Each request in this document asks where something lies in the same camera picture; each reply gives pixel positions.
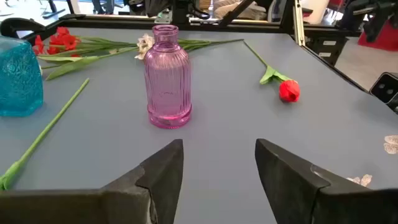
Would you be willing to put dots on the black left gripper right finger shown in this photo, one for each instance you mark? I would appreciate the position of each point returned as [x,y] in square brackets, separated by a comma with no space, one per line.
[295,193]

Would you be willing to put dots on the red artificial tulip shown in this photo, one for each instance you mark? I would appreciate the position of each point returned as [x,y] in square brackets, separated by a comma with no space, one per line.
[289,91]

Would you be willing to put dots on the silver aluminium post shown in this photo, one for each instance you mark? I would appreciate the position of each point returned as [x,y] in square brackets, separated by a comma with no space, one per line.
[298,25]

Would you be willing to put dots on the black table-level camera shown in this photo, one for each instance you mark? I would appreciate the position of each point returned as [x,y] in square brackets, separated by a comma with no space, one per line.
[385,88]

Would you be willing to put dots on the white blossom spray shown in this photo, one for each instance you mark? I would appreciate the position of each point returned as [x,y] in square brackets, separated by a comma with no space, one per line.
[391,144]
[144,46]

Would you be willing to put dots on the red blossom spray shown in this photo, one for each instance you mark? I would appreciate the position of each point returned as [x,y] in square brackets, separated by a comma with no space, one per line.
[63,40]

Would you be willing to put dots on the purple ribbed glass vase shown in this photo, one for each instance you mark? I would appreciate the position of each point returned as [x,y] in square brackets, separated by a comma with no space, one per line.
[168,93]

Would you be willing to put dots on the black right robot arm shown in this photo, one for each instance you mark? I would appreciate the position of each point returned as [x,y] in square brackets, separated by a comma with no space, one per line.
[180,9]

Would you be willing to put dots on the teal textured glass vase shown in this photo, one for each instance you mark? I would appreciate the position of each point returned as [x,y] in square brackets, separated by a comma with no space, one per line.
[18,84]

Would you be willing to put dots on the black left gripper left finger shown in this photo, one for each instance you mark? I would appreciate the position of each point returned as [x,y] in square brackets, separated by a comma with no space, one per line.
[140,199]

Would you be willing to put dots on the white artificial tulip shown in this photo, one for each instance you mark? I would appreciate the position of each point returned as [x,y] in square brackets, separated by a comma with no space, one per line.
[74,66]
[11,174]

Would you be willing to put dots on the black background robot arm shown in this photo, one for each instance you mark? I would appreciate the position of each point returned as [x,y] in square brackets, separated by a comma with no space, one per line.
[373,18]

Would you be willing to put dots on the black frame clamp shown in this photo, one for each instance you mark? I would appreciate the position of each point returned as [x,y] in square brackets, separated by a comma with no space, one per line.
[18,25]

